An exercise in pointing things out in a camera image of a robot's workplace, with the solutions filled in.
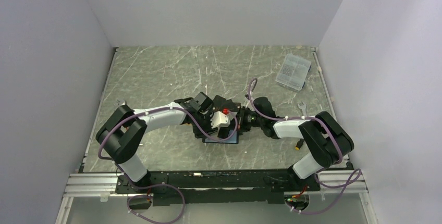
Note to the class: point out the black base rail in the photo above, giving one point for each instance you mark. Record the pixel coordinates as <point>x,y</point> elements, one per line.
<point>219,186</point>

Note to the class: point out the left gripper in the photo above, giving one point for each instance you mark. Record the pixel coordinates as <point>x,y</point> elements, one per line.
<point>208,128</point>

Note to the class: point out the aluminium frame rail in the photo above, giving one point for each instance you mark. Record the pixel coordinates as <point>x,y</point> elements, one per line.
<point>105,184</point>

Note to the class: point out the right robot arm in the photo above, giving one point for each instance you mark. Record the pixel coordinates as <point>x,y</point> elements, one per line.
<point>326,140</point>

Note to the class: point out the clear plastic screw box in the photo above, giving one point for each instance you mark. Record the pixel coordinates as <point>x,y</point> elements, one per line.
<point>293,72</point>

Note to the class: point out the black leather card holder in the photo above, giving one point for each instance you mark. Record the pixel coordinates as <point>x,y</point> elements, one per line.
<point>232,140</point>

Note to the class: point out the black yellow screwdriver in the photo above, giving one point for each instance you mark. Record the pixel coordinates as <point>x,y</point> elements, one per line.
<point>299,144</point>

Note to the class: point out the black card stack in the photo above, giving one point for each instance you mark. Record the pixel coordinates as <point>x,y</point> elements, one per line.
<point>224,105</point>

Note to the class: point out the silver wrench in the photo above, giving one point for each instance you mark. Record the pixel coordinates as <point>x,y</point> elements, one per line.
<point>302,107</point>

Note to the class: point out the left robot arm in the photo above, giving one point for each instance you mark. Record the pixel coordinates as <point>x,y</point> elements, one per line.
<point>122,133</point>

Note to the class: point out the single black card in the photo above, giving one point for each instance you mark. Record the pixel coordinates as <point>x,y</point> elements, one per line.
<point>224,132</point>

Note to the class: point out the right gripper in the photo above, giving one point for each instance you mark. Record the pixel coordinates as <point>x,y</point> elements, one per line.
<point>243,111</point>

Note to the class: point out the small metal clip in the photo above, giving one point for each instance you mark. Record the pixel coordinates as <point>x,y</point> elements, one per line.
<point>119,102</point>

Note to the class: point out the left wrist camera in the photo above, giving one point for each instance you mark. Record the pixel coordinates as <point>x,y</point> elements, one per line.
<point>220,119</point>

